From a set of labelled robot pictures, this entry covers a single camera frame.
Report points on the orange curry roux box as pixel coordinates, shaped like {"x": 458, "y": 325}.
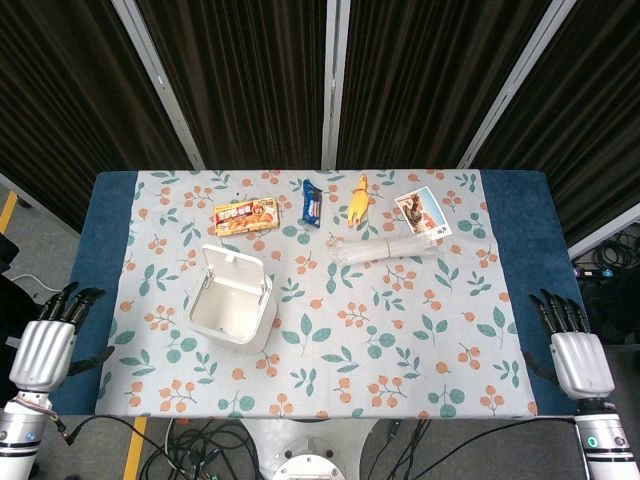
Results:
{"x": 246, "y": 215}

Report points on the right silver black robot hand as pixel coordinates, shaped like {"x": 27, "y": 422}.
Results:
{"x": 582, "y": 362}

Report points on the photo postcard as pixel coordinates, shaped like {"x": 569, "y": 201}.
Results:
{"x": 422, "y": 211}

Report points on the blue cookie snack packet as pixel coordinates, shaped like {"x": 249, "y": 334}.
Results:
{"x": 312, "y": 203}

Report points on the floral patterned tablecloth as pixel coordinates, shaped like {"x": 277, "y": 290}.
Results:
{"x": 320, "y": 310}

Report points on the white lidded plastic box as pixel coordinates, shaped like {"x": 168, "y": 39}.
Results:
{"x": 231, "y": 299}

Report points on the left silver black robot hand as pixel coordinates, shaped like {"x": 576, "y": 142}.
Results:
{"x": 42, "y": 350}

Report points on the grey metal partition post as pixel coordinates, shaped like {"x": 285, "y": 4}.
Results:
{"x": 512, "y": 82}
{"x": 157, "y": 82}
{"x": 331, "y": 82}

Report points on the bundle of clear straws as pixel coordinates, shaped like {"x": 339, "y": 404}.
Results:
{"x": 385, "y": 250}

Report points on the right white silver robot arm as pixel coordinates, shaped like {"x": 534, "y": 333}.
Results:
{"x": 605, "y": 440}

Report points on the black power strip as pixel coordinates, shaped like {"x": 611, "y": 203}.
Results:
{"x": 595, "y": 273}

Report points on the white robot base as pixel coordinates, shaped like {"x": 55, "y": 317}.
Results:
{"x": 306, "y": 450}

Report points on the yellow rubber chicken toy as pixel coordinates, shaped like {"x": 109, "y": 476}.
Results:
{"x": 359, "y": 202}

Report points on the blue table cover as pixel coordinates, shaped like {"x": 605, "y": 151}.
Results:
{"x": 95, "y": 280}

